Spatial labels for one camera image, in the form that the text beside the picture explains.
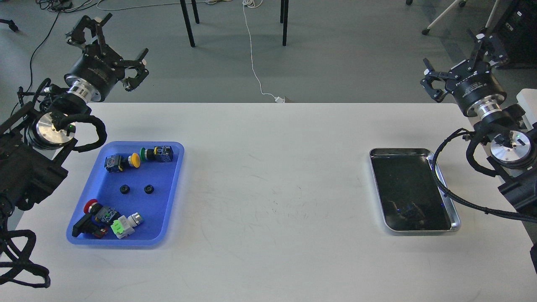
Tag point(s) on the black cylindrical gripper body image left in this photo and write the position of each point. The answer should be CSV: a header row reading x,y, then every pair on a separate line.
x,y
97,69

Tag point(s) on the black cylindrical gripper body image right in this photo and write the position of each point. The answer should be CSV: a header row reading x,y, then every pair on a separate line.
x,y
472,86

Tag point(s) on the black gear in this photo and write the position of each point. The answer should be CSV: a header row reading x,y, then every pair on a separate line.
x,y
124,189
148,189

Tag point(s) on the blue plastic tray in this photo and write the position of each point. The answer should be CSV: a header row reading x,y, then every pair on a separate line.
x,y
155,208

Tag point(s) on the silver metal tray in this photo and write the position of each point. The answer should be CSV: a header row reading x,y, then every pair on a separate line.
x,y
410,199

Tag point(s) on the black equipment case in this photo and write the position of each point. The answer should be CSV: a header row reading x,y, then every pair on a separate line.
x,y
517,30

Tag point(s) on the white rolling stand base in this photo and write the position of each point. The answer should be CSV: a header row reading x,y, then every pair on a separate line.
x,y
456,5

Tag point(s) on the red emergency stop button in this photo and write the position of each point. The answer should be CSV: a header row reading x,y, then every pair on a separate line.
x,y
102,213

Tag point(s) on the silver button with green block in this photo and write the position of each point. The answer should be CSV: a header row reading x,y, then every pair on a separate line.
x,y
124,225

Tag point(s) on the green push button switch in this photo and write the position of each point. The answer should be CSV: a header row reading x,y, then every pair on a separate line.
x,y
161,154

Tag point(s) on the yellow push button switch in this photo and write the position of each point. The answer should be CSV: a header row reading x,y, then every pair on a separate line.
x,y
119,163

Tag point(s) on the black switch with red tab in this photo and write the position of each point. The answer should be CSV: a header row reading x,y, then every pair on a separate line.
x,y
86,225

